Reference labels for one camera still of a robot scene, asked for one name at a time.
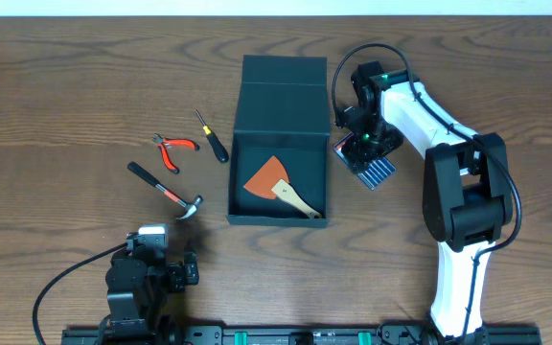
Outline blue clear screwdriver set case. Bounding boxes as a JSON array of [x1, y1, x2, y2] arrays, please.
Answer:
[[333, 133, 396, 191]]

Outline small claw hammer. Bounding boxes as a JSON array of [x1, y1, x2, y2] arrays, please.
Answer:
[[127, 161, 203, 220]]

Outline orange scraper with wooden handle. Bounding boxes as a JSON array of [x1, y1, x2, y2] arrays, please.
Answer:
[[243, 155, 323, 219]]

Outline black yellow screwdriver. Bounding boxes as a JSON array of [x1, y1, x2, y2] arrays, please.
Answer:
[[195, 109, 229, 163]]

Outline orange handled pliers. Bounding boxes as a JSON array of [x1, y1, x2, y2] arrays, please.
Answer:
[[150, 132, 201, 175]]

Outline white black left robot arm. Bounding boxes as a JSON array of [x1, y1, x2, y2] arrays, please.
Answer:
[[105, 245, 199, 343]]

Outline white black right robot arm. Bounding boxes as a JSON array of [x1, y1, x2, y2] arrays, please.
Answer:
[[333, 61, 513, 344]]

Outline black open gift box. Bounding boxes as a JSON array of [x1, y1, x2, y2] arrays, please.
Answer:
[[227, 55, 331, 228]]

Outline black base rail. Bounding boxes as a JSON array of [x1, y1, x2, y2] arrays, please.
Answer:
[[61, 322, 542, 345]]

